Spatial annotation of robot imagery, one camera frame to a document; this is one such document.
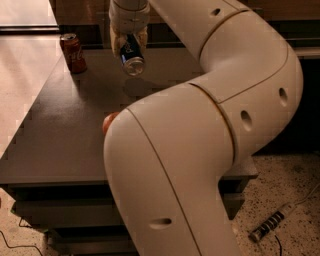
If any upper grey drawer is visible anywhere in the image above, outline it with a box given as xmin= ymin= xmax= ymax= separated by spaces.
xmin=12 ymin=193 xmax=245 ymax=229

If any blue pepsi can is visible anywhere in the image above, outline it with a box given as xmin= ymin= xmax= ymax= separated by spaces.
xmin=120 ymin=34 xmax=145 ymax=76

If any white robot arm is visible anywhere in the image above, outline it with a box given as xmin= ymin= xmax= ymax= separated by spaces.
xmin=104 ymin=0 xmax=303 ymax=256

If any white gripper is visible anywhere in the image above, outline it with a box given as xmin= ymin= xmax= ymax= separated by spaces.
xmin=109 ymin=0 xmax=150 ymax=57

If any lower grey drawer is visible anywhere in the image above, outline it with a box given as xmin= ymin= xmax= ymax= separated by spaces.
xmin=48 ymin=235 xmax=138 ymax=256

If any black cable on floor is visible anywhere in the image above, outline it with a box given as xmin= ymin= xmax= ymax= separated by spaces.
xmin=0 ymin=218 xmax=45 ymax=256

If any red apple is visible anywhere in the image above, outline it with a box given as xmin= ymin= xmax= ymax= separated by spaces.
xmin=102 ymin=112 xmax=119 ymax=134

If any red coca-cola can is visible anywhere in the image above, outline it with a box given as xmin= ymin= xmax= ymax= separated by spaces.
xmin=60 ymin=33 xmax=87 ymax=74

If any grey drawer cabinet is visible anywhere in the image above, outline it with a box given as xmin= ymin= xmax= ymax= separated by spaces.
xmin=0 ymin=47 xmax=259 ymax=256

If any grey drawer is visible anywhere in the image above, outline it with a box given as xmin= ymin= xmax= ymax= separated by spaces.
xmin=48 ymin=235 xmax=138 ymax=256
xmin=12 ymin=193 xmax=245 ymax=229

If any white power strip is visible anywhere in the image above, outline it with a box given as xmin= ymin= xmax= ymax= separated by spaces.
xmin=249 ymin=203 xmax=297 ymax=243

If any white power strip cord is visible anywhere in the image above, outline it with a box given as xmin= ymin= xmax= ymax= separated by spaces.
xmin=293 ymin=181 xmax=320 ymax=206

